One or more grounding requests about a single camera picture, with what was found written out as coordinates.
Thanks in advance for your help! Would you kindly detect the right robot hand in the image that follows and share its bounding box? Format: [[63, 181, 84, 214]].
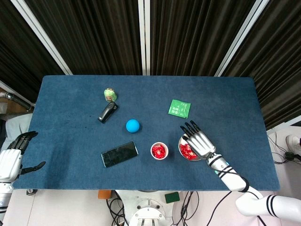
[[180, 120, 217, 159]]

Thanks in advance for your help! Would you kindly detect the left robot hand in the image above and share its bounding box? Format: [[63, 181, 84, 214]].
[[0, 130, 47, 182]]

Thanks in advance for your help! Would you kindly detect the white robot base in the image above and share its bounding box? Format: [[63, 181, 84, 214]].
[[128, 190, 176, 226]]

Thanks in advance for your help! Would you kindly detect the round metal plate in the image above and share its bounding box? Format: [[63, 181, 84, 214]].
[[178, 134, 205, 162]]

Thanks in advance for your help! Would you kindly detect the white paper cup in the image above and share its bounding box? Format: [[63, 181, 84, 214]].
[[150, 141, 169, 161]]

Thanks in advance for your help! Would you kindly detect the bystander person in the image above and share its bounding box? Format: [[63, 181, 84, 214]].
[[0, 113, 33, 151]]

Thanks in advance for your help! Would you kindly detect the green sachet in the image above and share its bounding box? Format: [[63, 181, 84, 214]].
[[168, 99, 191, 119]]

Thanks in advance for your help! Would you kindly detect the blue table cloth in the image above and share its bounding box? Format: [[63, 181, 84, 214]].
[[11, 74, 281, 191]]

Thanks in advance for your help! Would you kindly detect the green block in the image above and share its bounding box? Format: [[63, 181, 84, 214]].
[[164, 191, 181, 204]]

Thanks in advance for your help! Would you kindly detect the blue ball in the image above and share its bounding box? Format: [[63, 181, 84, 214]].
[[126, 119, 141, 134]]

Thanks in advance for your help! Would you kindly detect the black smartphone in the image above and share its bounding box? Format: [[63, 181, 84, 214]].
[[100, 141, 139, 168]]

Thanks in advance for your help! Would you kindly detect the white shoe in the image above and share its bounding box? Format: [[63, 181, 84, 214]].
[[285, 134, 301, 153]]

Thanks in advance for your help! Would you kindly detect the black stapler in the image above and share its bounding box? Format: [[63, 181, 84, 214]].
[[97, 101, 119, 123]]

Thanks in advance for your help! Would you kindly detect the green wrapped snack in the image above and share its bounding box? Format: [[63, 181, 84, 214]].
[[103, 87, 118, 102]]

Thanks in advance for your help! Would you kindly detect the dark pleated curtain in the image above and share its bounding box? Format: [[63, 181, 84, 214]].
[[0, 0, 66, 104], [150, 0, 257, 76], [223, 0, 301, 128], [24, 0, 143, 76]]

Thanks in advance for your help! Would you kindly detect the black floor cable bundle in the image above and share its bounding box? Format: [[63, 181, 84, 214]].
[[105, 190, 129, 226], [171, 190, 200, 226], [268, 131, 301, 165]]

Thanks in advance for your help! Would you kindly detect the ribbed flexible hose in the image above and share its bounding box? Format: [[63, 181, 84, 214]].
[[0, 91, 32, 111]]

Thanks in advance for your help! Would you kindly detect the white frame post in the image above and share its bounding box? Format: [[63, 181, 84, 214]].
[[10, 0, 73, 76], [267, 115, 301, 131], [0, 79, 36, 108], [137, 0, 151, 76], [214, 0, 270, 77]]

